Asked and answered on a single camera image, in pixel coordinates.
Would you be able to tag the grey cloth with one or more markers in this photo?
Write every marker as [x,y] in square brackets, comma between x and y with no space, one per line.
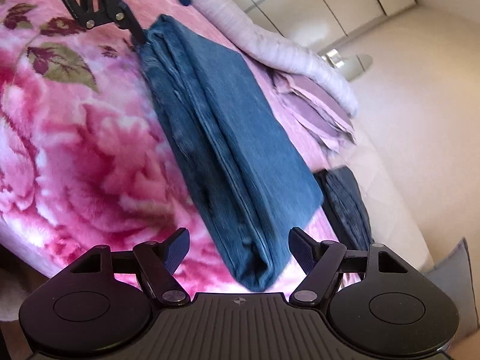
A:
[453,288]

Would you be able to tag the pale striped quilt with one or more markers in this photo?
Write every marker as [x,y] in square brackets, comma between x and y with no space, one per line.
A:
[285,52]

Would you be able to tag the pink floral blanket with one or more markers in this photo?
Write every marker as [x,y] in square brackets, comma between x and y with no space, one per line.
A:
[75,138]

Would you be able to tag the lavender folded sheets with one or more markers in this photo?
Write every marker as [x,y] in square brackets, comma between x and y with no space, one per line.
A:
[318,120]

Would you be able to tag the blue denim jeans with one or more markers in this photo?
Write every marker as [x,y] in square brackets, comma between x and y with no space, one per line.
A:
[232,138]

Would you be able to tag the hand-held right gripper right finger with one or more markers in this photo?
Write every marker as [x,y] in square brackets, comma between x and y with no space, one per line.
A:
[302,249]

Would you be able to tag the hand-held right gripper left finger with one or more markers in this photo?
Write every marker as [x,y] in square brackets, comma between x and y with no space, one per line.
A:
[176,249]

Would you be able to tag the black garment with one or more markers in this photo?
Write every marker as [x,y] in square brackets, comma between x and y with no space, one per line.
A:
[348,210]

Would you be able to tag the beige wardrobe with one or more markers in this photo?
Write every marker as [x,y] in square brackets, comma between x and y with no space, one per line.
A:
[318,0]

